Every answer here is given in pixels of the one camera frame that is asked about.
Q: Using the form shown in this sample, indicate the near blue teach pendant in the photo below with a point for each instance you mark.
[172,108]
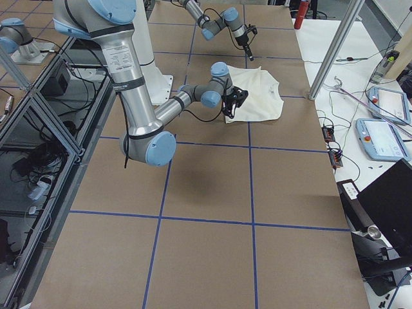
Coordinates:
[380,140]

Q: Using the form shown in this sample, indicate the black orange electronics box far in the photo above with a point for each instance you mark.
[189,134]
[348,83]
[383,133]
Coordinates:
[328,133]

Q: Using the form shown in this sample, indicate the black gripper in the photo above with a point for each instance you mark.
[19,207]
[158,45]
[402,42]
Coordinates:
[230,103]
[242,42]

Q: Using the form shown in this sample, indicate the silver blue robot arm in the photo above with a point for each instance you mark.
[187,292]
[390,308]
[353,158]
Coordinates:
[212,23]
[110,25]

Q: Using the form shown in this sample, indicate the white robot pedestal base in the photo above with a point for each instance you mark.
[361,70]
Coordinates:
[159,85]

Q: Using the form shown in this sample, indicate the blue teach pendant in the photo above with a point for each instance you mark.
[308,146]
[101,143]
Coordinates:
[380,140]
[389,103]

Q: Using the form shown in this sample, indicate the black orange electronics box near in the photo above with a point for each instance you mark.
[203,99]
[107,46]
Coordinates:
[335,156]

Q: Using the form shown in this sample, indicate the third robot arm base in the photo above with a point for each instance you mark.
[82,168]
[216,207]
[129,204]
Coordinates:
[17,41]

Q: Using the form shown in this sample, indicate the aluminium frame post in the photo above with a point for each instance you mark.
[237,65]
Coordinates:
[336,44]

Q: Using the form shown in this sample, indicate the black orange electronics box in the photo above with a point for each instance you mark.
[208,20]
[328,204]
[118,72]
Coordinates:
[335,156]
[328,133]

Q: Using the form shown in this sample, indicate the red bottle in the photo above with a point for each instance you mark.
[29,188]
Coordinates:
[301,13]

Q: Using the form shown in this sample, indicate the cream long-sleeve cat shirt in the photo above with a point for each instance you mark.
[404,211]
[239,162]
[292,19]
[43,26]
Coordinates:
[263,102]

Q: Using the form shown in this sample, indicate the far blue teach pendant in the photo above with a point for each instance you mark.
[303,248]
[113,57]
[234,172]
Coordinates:
[389,103]

